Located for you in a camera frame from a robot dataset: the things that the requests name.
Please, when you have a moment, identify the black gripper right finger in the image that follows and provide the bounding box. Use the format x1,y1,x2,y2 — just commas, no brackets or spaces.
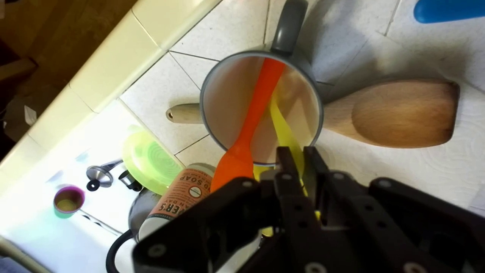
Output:
304,148,485,273

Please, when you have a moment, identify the yellow spoon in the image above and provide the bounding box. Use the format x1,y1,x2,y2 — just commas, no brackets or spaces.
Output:
269,99,308,195

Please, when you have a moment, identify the small pink cup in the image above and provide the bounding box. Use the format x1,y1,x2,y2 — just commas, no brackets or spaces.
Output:
53,186,85,219

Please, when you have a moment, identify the wooden spatula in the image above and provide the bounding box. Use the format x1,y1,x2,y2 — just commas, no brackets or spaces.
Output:
166,80,460,149

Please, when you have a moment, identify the blue plastic knife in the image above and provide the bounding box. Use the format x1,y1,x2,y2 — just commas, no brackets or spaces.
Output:
414,0,485,24

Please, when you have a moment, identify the orange label bottle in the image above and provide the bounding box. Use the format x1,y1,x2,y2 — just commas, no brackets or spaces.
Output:
138,163,216,240

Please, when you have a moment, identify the black sink strainer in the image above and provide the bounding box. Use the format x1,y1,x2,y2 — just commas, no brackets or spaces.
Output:
87,160,143,192

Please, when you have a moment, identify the orange spoon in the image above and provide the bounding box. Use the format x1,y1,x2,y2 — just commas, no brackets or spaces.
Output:
211,58,285,192

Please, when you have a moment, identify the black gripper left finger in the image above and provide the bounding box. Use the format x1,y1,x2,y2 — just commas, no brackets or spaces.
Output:
132,148,328,273

